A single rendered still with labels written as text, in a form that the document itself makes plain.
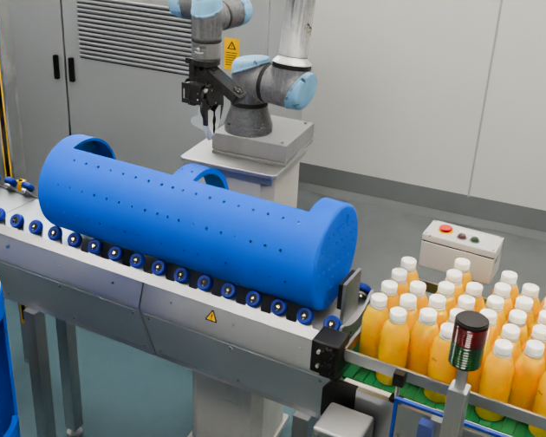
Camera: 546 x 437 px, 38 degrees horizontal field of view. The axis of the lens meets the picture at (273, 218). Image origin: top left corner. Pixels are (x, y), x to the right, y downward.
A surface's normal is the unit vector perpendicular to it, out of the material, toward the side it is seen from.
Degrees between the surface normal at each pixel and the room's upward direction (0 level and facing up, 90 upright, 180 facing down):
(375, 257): 0
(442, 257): 90
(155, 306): 70
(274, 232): 54
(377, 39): 90
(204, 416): 90
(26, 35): 90
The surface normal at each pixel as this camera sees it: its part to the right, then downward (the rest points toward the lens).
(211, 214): -0.35, -0.23
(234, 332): -0.43, 0.05
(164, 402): 0.04, -0.90
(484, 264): -0.48, 0.37
